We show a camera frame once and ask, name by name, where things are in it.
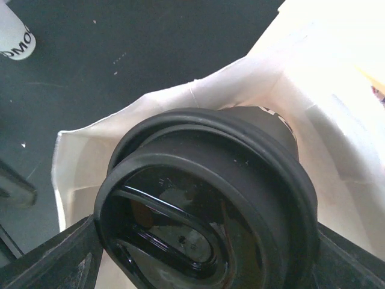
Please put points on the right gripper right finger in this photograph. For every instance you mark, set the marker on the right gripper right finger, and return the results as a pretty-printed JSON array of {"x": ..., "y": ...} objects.
[{"x": 343, "y": 264}]

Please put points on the left paper cup stack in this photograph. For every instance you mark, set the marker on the left paper cup stack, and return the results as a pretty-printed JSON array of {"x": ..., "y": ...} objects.
[{"x": 17, "y": 41}]

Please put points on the white printed paper bag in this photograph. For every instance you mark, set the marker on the white printed paper bag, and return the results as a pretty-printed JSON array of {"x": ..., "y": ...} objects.
[{"x": 320, "y": 66}]

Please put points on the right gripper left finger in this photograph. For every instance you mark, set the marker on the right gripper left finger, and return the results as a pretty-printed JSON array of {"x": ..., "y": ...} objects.
[{"x": 71, "y": 259}]

